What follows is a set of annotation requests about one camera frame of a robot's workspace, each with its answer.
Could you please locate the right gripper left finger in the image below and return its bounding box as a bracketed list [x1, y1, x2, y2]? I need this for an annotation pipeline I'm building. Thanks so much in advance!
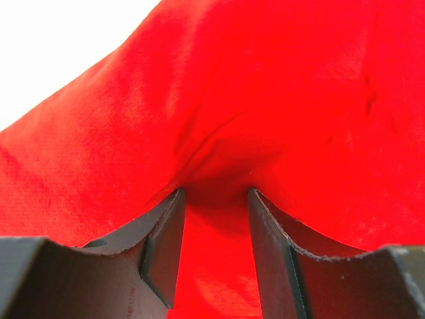
[1, 189, 185, 318]

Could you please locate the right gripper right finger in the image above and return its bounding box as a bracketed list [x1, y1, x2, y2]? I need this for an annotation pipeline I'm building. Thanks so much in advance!
[248, 189, 424, 318]

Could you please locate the red t shirt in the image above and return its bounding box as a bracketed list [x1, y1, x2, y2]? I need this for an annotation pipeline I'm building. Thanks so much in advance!
[1, 1, 424, 318]

